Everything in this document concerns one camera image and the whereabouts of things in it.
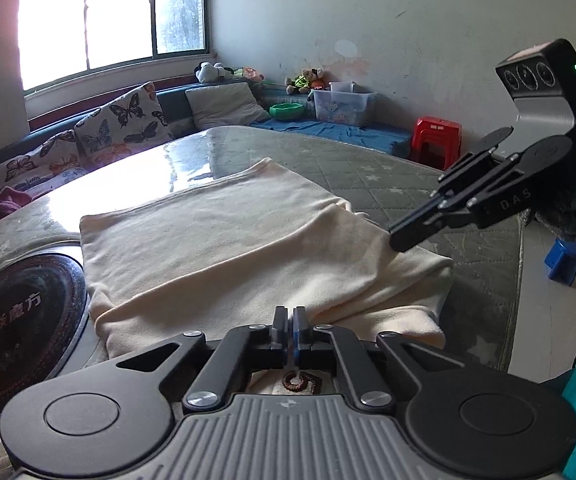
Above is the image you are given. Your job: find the upright butterfly print cushion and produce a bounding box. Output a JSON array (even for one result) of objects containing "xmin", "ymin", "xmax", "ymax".
[{"xmin": 73, "ymin": 81, "xmax": 175, "ymax": 163}]

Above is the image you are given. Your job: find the flat butterfly print cushion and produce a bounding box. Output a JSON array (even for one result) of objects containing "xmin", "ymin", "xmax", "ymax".
[{"xmin": 0, "ymin": 130, "xmax": 89, "ymax": 196}]

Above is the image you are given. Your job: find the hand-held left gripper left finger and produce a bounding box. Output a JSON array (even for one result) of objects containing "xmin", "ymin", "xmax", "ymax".
[{"xmin": 113, "ymin": 305, "xmax": 289, "ymax": 411}]

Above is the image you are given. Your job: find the clear plastic storage box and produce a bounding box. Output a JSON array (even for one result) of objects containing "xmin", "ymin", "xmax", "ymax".
[{"xmin": 309, "ymin": 87, "xmax": 376, "ymax": 127}]

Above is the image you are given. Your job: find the red plastic stool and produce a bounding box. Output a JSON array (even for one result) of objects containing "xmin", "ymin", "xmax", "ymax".
[{"xmin": 412, "ymin": 116, "xmax": 463, "ymax": 170}]

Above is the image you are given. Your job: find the grey pillow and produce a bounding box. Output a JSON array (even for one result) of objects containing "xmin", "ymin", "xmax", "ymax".
[{"xmin": 185, "ymin": 81, "xmax": 273, "ymax": 131}]

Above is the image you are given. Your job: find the window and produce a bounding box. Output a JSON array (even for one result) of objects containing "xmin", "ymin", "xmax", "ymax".
[{"xmin": 18, "ymin": 0, "xmax": 216, "ymax": 93}]

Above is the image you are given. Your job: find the green bowl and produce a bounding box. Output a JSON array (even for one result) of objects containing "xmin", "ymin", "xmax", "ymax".
[{"xmin": 269, "ymin": 103, "xmax": 305, "ymax": 120}]

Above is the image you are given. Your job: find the round black induction cooktop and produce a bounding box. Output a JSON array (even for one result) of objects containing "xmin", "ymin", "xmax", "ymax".
[{"xmin": 0, "ymin": 253, "xmax": 91, "ymax": 418}]

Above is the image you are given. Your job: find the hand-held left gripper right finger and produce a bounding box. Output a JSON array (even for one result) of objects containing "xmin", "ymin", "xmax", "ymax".
[{"xmin": 292, "ymin": 305, "xmax": 464, "ymax": 411}]

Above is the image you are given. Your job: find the pink cloth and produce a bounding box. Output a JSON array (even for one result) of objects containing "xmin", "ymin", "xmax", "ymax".
[{"xmin": 0, "ymin": 186, "xmax": 34, "ymax": 223}]

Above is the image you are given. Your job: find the cream garment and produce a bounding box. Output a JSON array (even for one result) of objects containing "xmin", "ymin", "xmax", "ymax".
[{"xmin": 79, "ymin": 157, "xmax": 454, "ymax": 396}]

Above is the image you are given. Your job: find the black white plush panda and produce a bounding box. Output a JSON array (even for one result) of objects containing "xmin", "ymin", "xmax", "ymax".
[{"xmin": 195, "ymin": 61, "xmax": 236, "ymax": 85}]

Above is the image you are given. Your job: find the dark blue sofa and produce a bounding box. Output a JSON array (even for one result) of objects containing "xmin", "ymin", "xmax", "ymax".
[{"xmin": 0, "ymin": 80, "xmax": 414, "ymax": 238}]

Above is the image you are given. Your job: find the blue sofa cover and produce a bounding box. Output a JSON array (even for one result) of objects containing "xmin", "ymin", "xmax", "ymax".
[{"xmin": 250, "ymin": 117, "xmax": 414, "ymax": 156}]

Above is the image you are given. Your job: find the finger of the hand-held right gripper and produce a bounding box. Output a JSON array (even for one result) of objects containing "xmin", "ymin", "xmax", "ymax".
[
  {"xmin": 388, "ymin": 152, "xmax": 527, "ymax": 254},
  {"xmin": 470, "ymin": 127, "xmax": 515, "ymax": 157}
]

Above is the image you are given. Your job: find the blue plastic stool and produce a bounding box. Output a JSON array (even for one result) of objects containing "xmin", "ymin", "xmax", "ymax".
[{"xmin": 544, "ymin": 237, "xmax": 576, "ymax": 287}]

